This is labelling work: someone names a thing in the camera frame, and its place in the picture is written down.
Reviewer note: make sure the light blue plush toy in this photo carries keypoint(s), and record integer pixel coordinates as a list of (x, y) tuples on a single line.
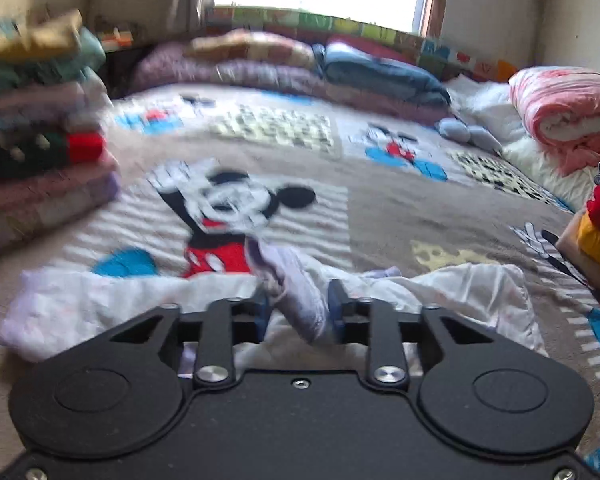
[(467, 132)]

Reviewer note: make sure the pink rolled quilt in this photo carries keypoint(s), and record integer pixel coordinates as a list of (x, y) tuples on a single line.
[(565, 105)]

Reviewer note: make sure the cartoon mouse printed blanket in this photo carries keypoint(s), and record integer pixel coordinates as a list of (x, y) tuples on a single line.
[(380, 210)]

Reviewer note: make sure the white pillow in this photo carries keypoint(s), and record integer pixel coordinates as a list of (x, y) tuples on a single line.
[(480, 105)]

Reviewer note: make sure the white quilt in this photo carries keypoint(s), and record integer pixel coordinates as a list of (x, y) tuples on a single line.
[(545, 170)]

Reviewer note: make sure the wooden desk clutter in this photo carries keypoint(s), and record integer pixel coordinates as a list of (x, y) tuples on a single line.
[(115, 35)]

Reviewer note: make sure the purple quilt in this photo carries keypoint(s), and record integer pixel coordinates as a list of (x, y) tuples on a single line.
[(230, 77)]

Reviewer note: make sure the yellow patterned pillow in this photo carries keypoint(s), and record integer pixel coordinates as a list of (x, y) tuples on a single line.
[(250, 50)]

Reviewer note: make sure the colourful foam play mat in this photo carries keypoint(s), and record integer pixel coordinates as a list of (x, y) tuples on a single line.
[(330, 22)]

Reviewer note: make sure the stack of colourful folded clothes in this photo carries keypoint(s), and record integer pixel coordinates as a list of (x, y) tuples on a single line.
[(40, 160)]

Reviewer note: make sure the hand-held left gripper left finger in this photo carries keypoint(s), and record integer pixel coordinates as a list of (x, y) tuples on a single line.
[(215, 340)]

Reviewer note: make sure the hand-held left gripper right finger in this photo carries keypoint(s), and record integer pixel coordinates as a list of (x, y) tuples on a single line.
[(385, 340)]

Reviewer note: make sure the white garment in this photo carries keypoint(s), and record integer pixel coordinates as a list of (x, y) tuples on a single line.
[(105, 300)]

